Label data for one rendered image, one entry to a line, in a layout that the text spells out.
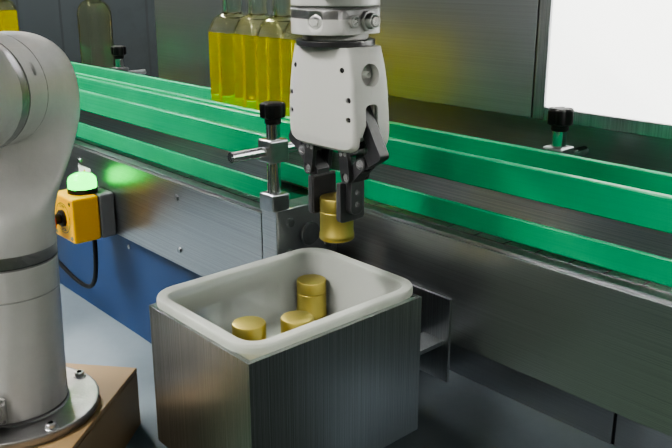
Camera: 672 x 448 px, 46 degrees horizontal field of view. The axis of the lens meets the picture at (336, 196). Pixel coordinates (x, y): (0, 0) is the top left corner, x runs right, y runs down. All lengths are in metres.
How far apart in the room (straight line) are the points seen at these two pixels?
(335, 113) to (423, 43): 0.37
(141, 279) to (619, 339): 0.77
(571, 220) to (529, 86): 0.25
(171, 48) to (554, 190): 1.04
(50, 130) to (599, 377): 0.62
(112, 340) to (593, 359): 0.81
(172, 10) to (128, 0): 2.07
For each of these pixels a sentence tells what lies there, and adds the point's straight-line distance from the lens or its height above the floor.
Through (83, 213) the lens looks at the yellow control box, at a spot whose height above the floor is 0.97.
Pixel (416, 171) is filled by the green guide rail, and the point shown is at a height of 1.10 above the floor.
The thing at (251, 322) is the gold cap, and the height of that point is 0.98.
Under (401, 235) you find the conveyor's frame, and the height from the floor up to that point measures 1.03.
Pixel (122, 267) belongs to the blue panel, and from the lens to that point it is 1.34.
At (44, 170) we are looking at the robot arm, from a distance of 0.92.
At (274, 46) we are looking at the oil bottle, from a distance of 1.09.
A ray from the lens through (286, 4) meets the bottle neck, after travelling 1.10.
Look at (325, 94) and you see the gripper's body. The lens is 0.75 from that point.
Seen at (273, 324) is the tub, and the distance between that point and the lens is 0.90.
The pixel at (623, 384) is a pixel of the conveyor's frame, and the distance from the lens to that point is 0.79.
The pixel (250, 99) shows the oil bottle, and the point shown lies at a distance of 1.14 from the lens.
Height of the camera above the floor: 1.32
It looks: 16 degrees down
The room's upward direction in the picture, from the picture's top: straight up
